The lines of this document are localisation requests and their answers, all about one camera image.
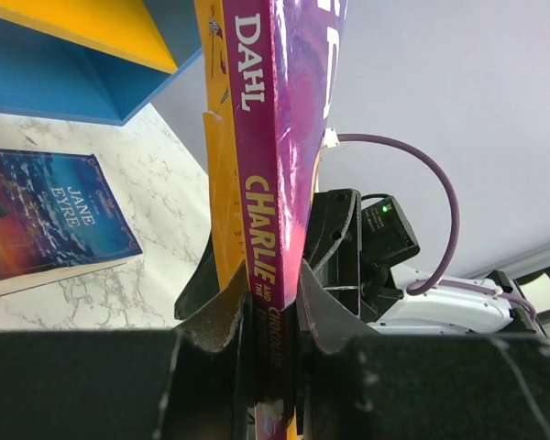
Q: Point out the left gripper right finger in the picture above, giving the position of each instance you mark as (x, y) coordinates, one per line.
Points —
(360, 384)

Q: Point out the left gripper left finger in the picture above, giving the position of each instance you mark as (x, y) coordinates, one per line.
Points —
(188, 382)

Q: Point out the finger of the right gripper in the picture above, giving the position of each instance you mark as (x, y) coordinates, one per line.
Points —
(201, 287)

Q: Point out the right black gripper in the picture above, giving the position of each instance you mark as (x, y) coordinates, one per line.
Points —
(352, 251)

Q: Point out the Roald Dahl Charlie book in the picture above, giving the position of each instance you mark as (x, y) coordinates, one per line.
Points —
(270, 68)

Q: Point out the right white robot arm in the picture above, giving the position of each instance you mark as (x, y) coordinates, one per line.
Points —
(452, 306)

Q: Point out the Jane Eyre book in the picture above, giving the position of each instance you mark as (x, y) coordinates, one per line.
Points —
(58, 219)

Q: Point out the blue shelf unit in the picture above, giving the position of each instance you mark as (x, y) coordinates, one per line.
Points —
(92, 61)

